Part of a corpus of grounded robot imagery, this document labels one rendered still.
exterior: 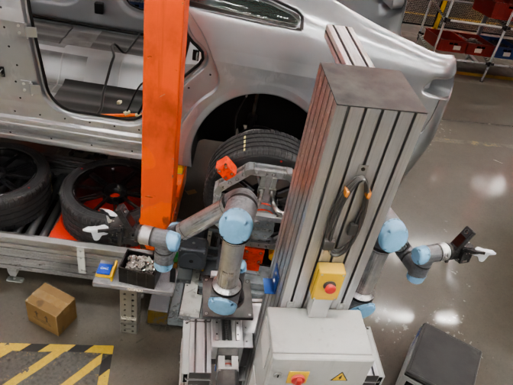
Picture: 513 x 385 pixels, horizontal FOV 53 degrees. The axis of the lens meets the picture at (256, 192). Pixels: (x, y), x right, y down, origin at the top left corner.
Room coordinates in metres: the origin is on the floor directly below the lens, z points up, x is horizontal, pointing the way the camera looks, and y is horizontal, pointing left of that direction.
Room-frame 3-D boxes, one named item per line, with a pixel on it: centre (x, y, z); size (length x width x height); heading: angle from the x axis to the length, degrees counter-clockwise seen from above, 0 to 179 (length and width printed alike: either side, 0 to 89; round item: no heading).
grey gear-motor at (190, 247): (2.37, 0.33, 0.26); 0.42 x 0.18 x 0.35; 5
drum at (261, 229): (2.08, -0.05, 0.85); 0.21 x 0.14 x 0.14; 5
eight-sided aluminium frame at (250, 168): (2.15, -0.05, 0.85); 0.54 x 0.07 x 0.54; 95
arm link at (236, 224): (1.39, 0.05, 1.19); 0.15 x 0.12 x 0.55; 177
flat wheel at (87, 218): (2.49, 0.89, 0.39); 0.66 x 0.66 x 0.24
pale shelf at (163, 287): (1.86, 0.56, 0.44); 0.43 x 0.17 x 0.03; 95
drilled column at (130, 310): (1.85, 0.59, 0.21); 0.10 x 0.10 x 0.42; 5
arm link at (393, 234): (1.50, -0.51, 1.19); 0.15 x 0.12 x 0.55; 25
